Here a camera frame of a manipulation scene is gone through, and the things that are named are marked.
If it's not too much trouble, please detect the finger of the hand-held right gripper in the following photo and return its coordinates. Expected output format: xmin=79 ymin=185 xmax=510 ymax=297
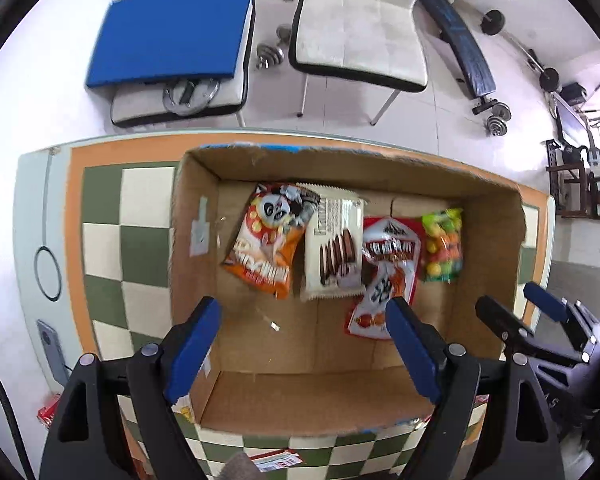
xmin=475 ymin=295 xmax=536 ymax=356
xmin=524 ymin=281 xmax=600 ymax=356

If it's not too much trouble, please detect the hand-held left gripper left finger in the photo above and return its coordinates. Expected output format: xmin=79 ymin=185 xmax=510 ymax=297
xmin=39 ymin=296 xmax=223 ymax=480

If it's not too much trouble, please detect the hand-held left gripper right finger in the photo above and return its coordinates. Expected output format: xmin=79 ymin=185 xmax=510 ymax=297
xmin=384 ymin=296 xmax=566 ymax=480

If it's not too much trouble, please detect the white yellow snack packet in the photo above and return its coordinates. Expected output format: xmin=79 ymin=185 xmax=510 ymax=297
xmin=172 ymin=395 xmax=199 ymax=424

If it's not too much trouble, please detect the brown cardboard box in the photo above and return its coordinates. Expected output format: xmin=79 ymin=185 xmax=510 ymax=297
xmin=169 ymin=142 xmax=527 ymax=436

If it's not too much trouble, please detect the red green white snack packet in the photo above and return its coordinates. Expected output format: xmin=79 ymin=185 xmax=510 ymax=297
xmin=247 ymin=450 xmax=303 ymax=473

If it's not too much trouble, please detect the grey upholstered chair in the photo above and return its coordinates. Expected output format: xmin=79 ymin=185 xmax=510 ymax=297
xmin=535 ymin=260 xmax=600 ymax=336

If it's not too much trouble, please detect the colourful candy packet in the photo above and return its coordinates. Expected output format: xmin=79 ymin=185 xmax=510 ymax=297
xmin=420 ymin=207 xmax=466 ymax=283

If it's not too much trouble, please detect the grey cloth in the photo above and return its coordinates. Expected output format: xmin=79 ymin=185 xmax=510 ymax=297
xmin=220 ymin=452 xmax=258 ymax=480

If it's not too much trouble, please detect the green white checkered tablecloth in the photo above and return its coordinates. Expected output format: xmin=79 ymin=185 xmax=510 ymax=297
xmin=62 ymin=135 xmax=556 ymax=480

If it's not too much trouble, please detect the dark wooden chair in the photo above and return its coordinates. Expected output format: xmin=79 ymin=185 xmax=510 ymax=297
xmin=545 ymin=140 xmax=600 ymax=221

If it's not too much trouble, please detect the orange panda snack packet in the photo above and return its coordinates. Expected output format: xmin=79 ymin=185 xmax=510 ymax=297
xmin=222 ymin=182 xmax=321 ymax=301

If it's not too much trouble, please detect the white cookie packet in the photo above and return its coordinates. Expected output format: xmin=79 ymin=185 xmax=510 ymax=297
xmin=295 ymin=182 xmax=368 ymax=303

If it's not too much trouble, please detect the grey blue phone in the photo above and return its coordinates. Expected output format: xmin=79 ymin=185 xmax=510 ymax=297
xmin=35 ymin=319 xmax=68 ymax=391

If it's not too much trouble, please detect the small red packet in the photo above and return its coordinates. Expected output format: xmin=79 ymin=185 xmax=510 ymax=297
xmin=36 ymin=392 xmax=63 ymax=428

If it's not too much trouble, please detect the dark flat screen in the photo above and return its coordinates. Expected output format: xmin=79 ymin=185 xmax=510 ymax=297
xmin=555 ymin=92 xmax=596 ymax=146

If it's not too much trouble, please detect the chrome dumbbell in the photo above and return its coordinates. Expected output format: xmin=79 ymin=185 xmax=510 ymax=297
xmin=255 ymin=25 xmax=293 ymax=70
xmin=485 ymin=102 xmax=511 ymax=137

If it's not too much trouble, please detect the dark block weight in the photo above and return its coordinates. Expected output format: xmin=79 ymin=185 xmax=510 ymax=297
xmin=562 ymin=82 xmax=588 ymax=106

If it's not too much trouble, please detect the dark blue weight bench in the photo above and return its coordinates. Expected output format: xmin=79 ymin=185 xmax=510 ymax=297
xmin=420 ymin=0 xmax=511 ymax=116

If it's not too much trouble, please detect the curved barbell with black plates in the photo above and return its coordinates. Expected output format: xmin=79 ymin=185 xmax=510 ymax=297
xmin=480 ymin=9 xmax=561 ymax=93

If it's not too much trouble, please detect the thin black looped cable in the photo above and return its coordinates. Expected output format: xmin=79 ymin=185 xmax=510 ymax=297
xmin=33 ymin=152 xmax=63 ymax=303

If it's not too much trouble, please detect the thick black cable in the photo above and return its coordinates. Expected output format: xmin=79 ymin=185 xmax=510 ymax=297
xmin=0 ymin=342 xmax=36 ymax=480

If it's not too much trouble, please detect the metal ring with black handle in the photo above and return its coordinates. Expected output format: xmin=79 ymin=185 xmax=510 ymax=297
xmin=162 ymin=77 xmax=221 ymax=113

